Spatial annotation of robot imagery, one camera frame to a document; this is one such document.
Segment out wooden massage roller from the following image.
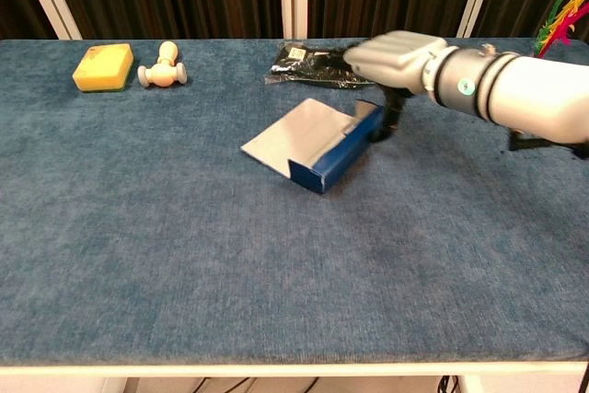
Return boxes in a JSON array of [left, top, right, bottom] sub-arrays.
[[136, 40, 189, 89]]

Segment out black item in plastic bag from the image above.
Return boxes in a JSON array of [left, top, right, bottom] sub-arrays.
[[264, 40, 383, 90]]

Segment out yellow sponge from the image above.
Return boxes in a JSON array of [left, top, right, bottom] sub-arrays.
[[72, 42, 135, 93]]

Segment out blue felt table cloth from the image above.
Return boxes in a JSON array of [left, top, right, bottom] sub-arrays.
[[0, 37, 589, 366]]

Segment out blue rectangular box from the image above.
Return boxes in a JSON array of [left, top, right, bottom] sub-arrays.
[[239, 98, 387, 195]]

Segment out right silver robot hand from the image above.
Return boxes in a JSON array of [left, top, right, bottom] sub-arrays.
[[342, 29, 450, 144]]

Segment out colourful feather shuttlecock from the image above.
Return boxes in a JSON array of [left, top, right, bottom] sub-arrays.
[[532, 0, 589, 61]]

